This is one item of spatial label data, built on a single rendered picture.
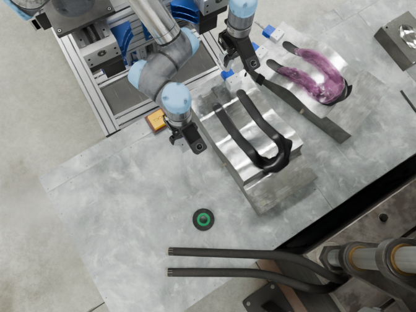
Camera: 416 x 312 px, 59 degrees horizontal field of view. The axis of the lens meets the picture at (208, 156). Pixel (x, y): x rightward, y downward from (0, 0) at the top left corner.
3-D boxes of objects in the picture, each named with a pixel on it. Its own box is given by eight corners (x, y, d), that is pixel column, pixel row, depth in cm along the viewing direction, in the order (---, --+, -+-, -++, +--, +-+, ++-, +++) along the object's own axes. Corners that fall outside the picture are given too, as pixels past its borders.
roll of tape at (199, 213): (210, 234, 137) (210, 233, 133) (189, 227, 137) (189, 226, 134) (216, 213, 139) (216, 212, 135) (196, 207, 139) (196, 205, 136)
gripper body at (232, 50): (235, 33, 126) (239, 10, 114) (249, 52, 124) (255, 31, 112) (216, 43, 124) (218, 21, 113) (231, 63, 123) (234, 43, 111)
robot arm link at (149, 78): (153, 59, 109) (182, 80, 108) (127, 85, 107) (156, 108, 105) (150, 44, 102) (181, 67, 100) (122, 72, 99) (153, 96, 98)
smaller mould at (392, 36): (373, 36, 160) (381, 26, 153) (399, 20, 163) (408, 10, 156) (403, 72, 156) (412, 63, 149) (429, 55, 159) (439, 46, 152)
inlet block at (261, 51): (234, 46, 154) (235, 39, 149) (241, 38, 155) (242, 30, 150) (258, 65, 152) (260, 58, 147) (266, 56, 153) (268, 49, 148)
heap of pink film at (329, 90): (272, 73, 148) (277, 64, 140) (299, 44, 151) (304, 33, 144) (325, 113, 144) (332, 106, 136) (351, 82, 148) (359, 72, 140)
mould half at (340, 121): (242, 69, 154) (246, 55, 144) (280, 28, 160) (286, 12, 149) (340, 144, 147) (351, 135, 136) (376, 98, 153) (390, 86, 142)
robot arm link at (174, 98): (172, 73, 98) (197, 92, 96) (174, 90, 108) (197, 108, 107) (152, 94, 96) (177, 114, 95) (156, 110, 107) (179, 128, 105)
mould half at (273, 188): (187, 110, 149) (187, 96, 136) (241, 79, 153) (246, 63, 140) (258, 216, 139) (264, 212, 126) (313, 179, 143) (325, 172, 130)
